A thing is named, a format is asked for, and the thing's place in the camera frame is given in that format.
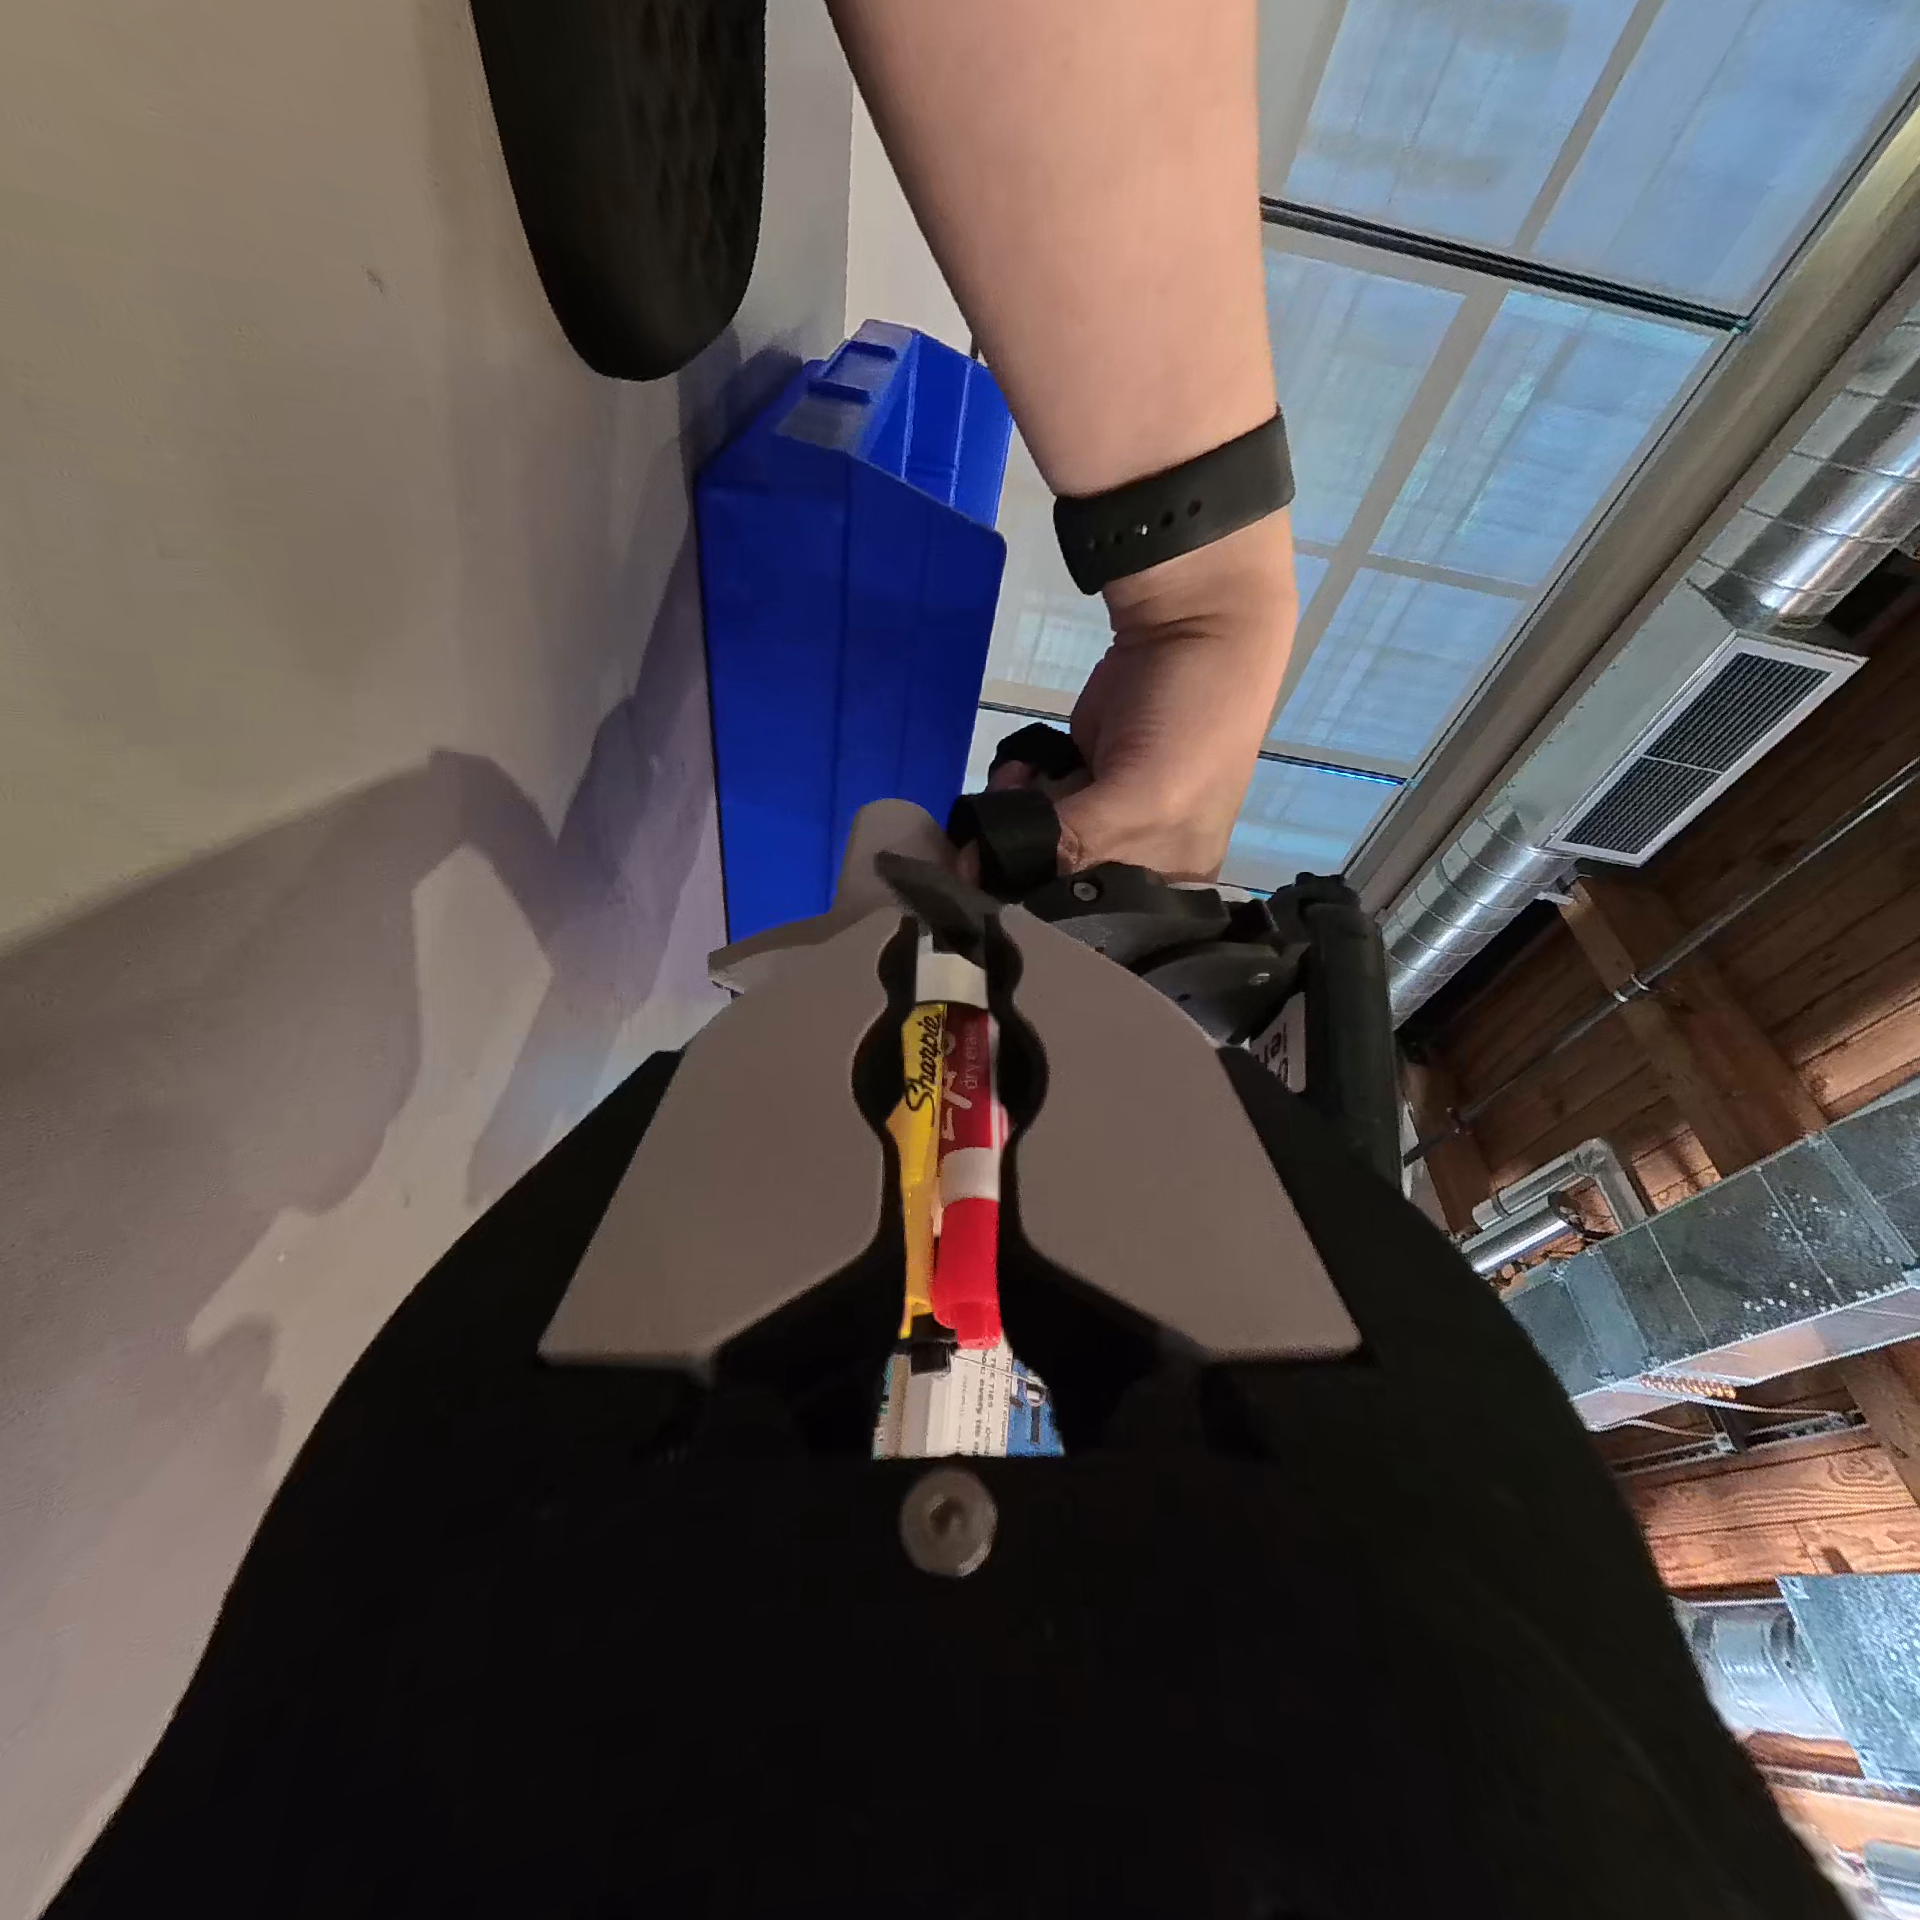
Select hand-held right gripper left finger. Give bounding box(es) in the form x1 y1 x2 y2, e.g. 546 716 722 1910
535 915 923 1384

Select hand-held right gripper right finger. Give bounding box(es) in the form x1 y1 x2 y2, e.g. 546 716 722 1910
991 904 1367 1367

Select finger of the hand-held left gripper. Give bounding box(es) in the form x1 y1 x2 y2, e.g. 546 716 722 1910
704 896 912 1000
829 795 963 918

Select yellow marker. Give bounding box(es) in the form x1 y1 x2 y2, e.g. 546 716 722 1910
881 1000 953 1347

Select red dry erase marker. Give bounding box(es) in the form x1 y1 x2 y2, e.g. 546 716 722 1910
915 936 1008 1347

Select person's left forearm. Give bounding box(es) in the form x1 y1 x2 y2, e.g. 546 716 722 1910
826 0 1280 502

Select blue plastic bin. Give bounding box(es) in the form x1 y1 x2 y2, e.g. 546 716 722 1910
690 319 1011 952

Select printed paper sheet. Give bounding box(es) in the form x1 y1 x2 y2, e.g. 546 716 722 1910
873 1342 1072 1462

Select black wrist watch band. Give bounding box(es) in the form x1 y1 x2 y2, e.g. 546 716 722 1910
1049 404 1299 600

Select metal air vent grille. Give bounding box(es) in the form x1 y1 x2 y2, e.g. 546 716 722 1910
1545 627 1873 873

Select large glass window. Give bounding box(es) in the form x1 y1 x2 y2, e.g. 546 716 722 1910
961 0 1920 887

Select black mesh armrest pad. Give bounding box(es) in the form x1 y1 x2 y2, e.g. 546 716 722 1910
469 0 770 384

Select round silver air duct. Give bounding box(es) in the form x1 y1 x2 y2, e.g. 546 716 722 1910
1376 294 1920 1025

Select large rectangular metal duct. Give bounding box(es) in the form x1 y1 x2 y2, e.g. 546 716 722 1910
1500 1080 1920 1431

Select small rectangular metal duct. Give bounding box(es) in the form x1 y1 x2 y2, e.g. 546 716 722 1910
1671 1569 1920 1790

